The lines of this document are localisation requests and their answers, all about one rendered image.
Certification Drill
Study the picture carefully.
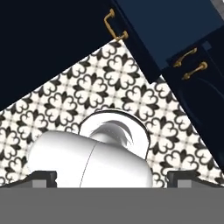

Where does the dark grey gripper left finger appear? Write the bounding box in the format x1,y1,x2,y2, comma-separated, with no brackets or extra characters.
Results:
0,171,58,189

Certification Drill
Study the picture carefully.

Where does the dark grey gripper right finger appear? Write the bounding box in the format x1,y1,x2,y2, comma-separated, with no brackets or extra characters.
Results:
166,170,224,189

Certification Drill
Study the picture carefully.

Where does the white rounded object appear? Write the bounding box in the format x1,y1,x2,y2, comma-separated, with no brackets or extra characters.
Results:
27,108,154,189

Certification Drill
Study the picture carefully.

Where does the dark navy cupboard door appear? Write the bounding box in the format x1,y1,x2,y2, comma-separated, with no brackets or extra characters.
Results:
161,26,224,177
0,0,123,112

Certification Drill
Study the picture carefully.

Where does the blue cupboard door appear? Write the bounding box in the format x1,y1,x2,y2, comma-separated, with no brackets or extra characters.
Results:
111,0,224,85

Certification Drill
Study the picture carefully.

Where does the gold bar handle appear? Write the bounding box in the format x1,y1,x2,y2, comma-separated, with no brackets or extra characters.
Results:
181,61,209,81
172,47,199,68

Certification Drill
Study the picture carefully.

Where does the curved gold cupboard handle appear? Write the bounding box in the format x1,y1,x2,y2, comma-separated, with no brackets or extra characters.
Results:
103,8,130,42

